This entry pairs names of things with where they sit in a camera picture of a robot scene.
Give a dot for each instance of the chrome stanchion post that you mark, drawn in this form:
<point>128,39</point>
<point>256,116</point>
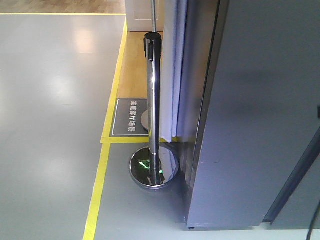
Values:
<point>154,166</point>
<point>146,117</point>

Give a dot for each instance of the grey fridge with open door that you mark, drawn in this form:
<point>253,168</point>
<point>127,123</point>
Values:
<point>249,115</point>

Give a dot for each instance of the white blue curtain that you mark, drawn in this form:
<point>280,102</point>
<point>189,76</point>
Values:
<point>171,69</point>

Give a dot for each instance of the dark floor sign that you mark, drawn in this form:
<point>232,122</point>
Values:
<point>127,118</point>

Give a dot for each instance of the white cabinet behind post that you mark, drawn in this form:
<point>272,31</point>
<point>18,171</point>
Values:
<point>139,15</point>

